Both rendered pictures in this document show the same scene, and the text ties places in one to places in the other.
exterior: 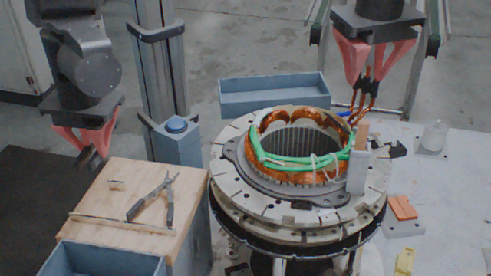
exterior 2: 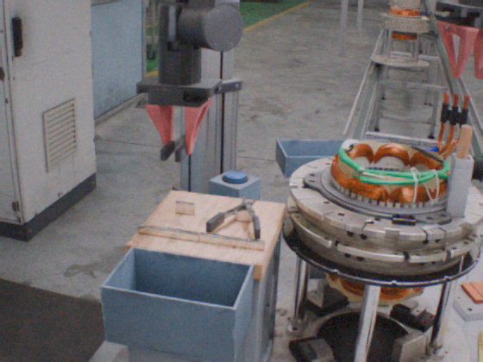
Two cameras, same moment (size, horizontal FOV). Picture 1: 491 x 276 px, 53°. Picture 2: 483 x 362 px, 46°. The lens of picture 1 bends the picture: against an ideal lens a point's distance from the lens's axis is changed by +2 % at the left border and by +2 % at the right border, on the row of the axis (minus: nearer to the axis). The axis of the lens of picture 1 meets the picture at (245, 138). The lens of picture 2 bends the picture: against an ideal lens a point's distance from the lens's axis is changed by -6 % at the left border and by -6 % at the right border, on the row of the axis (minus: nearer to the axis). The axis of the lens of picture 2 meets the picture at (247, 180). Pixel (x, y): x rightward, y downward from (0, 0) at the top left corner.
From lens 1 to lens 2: 32 cm
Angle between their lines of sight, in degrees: 16
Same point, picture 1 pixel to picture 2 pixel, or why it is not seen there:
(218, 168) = (302, 194)
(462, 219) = not seen: outside the picture
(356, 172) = (458, 185)
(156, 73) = (207, 132)
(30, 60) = (20, 183)
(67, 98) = (172, 71)
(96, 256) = (169, 270)
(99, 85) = (222, 39)
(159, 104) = (204, 171)
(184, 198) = (265, 223)
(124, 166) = (188, 197)
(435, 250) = not seen: outside the picture
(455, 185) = not seen: outside the picture
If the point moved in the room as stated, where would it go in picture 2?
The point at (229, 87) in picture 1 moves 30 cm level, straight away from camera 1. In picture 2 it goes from (288, 150) to (274, 111)
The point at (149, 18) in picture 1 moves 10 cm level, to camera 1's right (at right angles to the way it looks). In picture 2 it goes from (209, 68) to (258, 70)
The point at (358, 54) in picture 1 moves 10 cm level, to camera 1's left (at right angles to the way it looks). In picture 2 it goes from (467, 36) to (393, 30)
